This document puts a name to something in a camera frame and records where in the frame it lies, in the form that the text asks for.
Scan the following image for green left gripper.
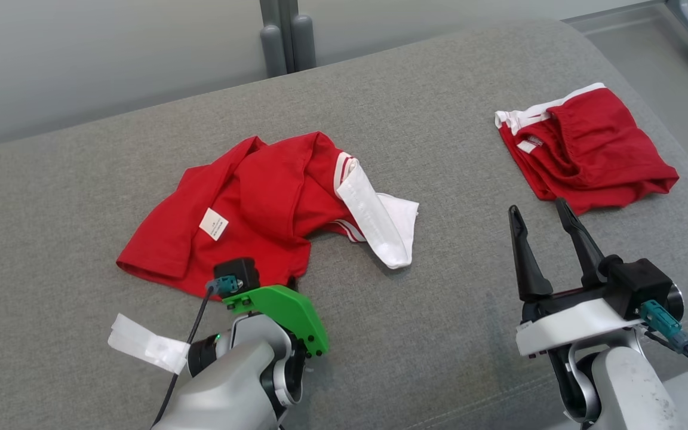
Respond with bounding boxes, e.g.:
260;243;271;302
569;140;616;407
223;285;330;358

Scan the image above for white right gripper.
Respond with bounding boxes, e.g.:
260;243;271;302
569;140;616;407
508;198;646;359

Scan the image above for grey double partition post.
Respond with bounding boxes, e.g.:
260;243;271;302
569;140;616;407
259;0;317;78

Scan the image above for teal plug black cable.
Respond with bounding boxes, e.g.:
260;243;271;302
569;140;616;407
640;300;688;407
152;276;243;428

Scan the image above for red shorts with white stripe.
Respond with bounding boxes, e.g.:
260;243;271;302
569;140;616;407
494;82;680;216

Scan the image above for white paper label tag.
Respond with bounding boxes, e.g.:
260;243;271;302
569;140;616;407
108;313;191;375

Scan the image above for red jersey with white sleeves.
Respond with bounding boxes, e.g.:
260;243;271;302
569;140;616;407
116;131;420;299

